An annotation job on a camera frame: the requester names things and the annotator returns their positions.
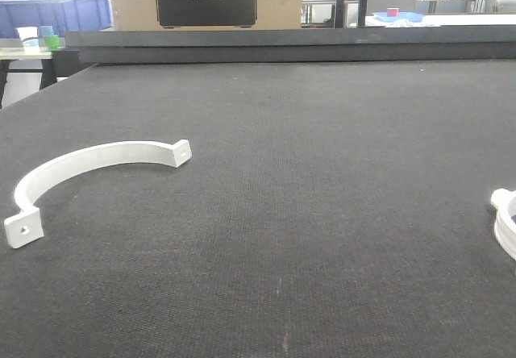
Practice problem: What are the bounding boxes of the white half-ring pipe clamp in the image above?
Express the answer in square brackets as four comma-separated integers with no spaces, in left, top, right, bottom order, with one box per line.
[4,139,192,249]

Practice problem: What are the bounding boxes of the white round pipe clamp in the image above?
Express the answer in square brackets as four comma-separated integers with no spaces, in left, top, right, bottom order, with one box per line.
[490,189,516,260]

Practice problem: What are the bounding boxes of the blue plastic bin far left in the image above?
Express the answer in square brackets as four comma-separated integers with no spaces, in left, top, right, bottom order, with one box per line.
[1,0,112,39]

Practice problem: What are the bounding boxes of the lower cardboard box black label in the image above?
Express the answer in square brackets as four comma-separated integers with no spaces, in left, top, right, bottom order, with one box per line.
[111,0,302,31]

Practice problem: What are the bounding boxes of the light blue tray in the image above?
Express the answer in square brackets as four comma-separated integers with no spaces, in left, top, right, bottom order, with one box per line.
[373,11,425,23]

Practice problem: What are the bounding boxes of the red cube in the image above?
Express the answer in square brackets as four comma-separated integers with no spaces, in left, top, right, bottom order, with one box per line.
[386,7,398,17]

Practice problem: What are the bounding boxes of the white side table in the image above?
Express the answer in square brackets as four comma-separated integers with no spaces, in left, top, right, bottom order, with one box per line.
[1,38,58,108]

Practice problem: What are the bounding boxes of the green plastic cup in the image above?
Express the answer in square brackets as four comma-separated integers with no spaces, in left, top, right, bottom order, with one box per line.
[43,35,60,51]

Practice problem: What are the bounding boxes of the white paper cup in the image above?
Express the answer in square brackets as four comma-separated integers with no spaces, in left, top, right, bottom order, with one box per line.
[16,27,40,52]

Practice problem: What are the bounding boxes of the dark grey stacked boards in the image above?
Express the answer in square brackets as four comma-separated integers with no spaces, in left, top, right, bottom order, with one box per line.
[64,25,515,65]

